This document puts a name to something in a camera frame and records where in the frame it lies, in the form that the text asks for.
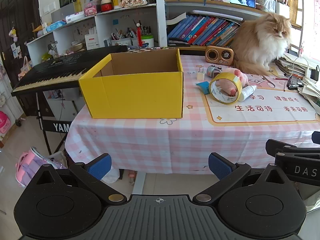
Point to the small white-capped bottle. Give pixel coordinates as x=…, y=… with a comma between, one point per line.
x=246, y=92

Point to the pile of papers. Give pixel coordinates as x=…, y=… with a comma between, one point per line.
x=310, y=90

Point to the red round jar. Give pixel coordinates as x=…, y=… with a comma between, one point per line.
x=107, y=5

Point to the row of blue red books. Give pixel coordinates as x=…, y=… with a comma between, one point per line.
x=205, y=30

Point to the printed desk mat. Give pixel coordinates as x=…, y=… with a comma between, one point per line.
x=262, y=115

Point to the brass bowl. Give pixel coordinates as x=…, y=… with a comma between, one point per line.
x=77, y=47

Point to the phone with lit screen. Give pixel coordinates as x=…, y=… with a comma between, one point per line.
x=242, y=0

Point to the dark wooden door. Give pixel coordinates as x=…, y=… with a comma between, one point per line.
x=15, y=10

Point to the white tub with green lid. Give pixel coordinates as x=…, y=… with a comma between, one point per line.
x=147, y=42

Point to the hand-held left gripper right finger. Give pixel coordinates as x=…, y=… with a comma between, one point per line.
x=220, y=165

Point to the black marker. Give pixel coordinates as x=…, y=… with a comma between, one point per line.
x=295, y=86

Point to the wooden bookshelf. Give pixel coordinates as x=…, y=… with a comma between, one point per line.
x=180, y=5

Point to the yellow tape roll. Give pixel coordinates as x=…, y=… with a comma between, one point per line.
x=236, y=90

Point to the small cream plug adapter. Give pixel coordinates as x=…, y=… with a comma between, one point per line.
x=200, y=76

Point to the black keyboard stand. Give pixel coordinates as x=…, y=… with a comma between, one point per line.
x=45, y=127

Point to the wooden retro radio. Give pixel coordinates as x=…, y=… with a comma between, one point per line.
x=218, y=55

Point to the black electronic keyboard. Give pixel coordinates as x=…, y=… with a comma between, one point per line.
x=62, y=67

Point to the fluffy orange white cat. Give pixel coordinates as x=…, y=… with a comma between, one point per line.
x=260, y=42

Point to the pink checked cloth desktop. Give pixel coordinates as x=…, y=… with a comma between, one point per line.
x=140, y=142

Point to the red pencil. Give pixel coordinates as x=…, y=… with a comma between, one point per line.
x=280, y=78

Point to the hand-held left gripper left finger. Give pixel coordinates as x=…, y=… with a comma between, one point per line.
x=100, y=166

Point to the pink purple backpack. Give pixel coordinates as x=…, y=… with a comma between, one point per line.
x=27, y=167

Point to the white carton with red label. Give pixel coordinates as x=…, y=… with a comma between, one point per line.
x=92, y=42

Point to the white cosmetics holder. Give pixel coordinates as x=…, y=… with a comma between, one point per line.
x=282, y=10

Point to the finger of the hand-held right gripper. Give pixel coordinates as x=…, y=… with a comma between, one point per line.
x=316, y=137
x=282, y=147

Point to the pink hanging bag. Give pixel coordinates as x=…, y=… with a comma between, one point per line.
x=3, y=122

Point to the black power adapter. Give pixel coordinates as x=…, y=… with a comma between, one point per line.
x=314, y=73

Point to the pen holder with pens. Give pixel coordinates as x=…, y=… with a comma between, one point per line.
x=121, y=41

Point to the black stapler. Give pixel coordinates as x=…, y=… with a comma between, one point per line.
x=177, y=41

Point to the yellow cardboard box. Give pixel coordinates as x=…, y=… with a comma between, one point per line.
x=135, y=95

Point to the pink plush toy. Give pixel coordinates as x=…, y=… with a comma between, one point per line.
x=241, y=76

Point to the white shelf unit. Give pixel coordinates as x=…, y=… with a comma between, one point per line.
x=160, y=17

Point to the red tube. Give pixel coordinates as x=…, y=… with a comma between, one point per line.
x=139, y=37

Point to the blue wet wipes pack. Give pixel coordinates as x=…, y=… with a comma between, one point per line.
x=56, y=26

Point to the pink tissue box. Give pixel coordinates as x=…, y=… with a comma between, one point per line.
x=92, y=10

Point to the wooden chessboard box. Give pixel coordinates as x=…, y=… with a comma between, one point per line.
x=150, y=49

